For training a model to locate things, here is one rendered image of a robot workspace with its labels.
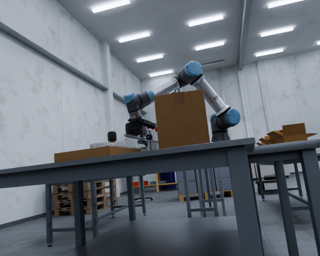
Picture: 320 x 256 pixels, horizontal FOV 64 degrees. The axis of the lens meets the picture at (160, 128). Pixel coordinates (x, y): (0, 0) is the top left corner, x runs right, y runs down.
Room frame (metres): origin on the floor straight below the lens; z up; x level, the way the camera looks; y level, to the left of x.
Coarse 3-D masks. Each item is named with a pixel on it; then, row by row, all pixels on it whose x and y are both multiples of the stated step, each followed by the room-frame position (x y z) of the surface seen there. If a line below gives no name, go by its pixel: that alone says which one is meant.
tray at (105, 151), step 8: (64, 152) 1.04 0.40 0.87; (72, 152) 1.03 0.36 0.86; (80, 152) 1.01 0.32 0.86; (88, 152) 1.00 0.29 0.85; (96, 152) 0.99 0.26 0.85; (104, 152) 0.98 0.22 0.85; (112, 152) 0.99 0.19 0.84; (120, 152) 1.06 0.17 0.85; (128, 152) 1.12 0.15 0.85; (56, 160) 1.05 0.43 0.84; (64, 160) 1.04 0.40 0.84; (72, 160) 1.03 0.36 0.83
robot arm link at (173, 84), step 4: (176, 76) 1.76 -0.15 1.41; (172, 80) 1.75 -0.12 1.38; (176, 80) 1.75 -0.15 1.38; (180, 80) 1.75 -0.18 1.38; (164, 84) 1.74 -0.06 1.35; (168, 84) 1.73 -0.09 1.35; (172, 84) 1.74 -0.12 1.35; (176, 84) 1.76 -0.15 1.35; (180, 84) 1.76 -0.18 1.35; (184, 84) 1.78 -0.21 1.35; (156, 88) 1.72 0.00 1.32; (160, 88) 1.71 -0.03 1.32; (164, 88) 1.72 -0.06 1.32; (168, 88) 1.73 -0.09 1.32; (172, 88) 1.75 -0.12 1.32; (176, 88) 1.79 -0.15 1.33; (156, 92) 1.70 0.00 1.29; (160, 92) 1.71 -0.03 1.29; (164, 92) 1.73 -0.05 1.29; (168, 92) 1.75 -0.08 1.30; (148, 104) 1.70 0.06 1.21; (140, 108) 1.69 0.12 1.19
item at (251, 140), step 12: (204, 144) 0.83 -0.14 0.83; (216, 144) 0.82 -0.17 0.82; (228, 144) 0.80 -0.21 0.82; (240, 144) 0.79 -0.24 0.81; (252, 144) 0.81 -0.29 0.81; (108, 156) 0.94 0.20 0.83; (120, 156) 0.92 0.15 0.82; (132, 156) 0.91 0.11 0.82; (144, 156) 0.90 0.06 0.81; (156, 156) 0.96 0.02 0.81; (12, 168) 1.09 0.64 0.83; (24, 168) 1.07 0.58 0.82; (36, 168) 1.05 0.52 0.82; (48, 168) 1.03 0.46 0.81
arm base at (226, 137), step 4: (212, 132) 1.88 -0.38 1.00; (216, 132) 1.85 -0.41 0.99; (220, 132) 1.84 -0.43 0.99; (224, 132) 1.84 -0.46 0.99; (212, 136) 1.89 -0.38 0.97; (216, 136) 1.85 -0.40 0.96; (220, 136) 1.83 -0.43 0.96; (224, 136) 1.83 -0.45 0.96; (228, 136) 1.85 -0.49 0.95; (212, 140) 1.87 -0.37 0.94; (216, 140) 1.84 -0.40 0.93; (220, 140) 1.82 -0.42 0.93; (224, 140) 1.82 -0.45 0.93
